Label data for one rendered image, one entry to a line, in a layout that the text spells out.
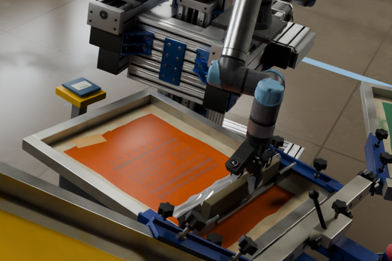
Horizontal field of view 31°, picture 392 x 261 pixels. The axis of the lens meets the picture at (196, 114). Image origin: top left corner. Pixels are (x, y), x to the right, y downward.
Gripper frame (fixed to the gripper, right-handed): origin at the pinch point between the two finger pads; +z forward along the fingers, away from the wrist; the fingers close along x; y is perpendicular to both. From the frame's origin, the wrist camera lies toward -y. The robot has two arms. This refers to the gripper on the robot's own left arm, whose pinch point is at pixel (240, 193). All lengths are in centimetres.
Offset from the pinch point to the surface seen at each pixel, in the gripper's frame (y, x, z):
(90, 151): -13.5, 47.6, 5.3
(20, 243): -94, -13, -42
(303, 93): 270, 107, 100
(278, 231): -3.8, -16.1, 1.8
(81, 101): 6, 72, 6
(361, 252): 0.1, -38.4, -3.3
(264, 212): 4.6, -6.8, 5.3
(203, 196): -3.8, 9.8, 5.0
